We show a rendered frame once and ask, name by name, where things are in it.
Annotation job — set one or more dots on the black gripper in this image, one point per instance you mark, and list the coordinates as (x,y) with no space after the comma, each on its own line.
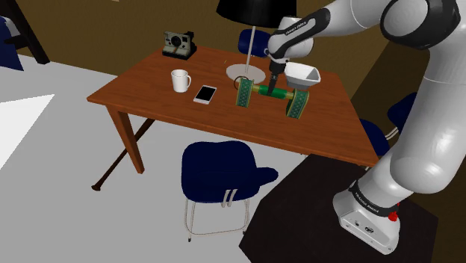
(275,72)

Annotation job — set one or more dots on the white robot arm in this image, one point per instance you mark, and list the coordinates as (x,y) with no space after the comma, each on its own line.
(433,145)

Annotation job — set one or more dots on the black shade table lamp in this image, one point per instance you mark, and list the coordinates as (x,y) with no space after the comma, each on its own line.
(255,11)

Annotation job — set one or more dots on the white square bowl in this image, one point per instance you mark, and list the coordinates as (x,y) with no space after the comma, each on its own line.
(302,75)

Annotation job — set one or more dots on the white mug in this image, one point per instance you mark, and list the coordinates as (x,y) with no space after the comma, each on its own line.
(180,81)

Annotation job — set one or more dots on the brown wooden table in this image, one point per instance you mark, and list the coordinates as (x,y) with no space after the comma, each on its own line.
(153,87)

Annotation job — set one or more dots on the white smartphone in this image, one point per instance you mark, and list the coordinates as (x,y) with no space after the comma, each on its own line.
(205,94)

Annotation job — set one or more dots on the dark wooden furniture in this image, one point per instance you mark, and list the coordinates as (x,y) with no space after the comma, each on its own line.
(18,32)

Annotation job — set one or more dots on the green patterned dumbbell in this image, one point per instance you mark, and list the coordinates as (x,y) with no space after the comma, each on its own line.
(277,92)

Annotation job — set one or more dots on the dark robot stand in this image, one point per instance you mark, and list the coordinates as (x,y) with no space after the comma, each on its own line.
(309,218)

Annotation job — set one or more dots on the dark blue chair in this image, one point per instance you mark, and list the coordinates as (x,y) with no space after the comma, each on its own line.
(218,171)
(378,134)
(256,42)

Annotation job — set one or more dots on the brown baseball bat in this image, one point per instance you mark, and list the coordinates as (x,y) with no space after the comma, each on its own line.
(120,158)

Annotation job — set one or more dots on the grey instant camera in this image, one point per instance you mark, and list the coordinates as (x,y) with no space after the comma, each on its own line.
(178,45)

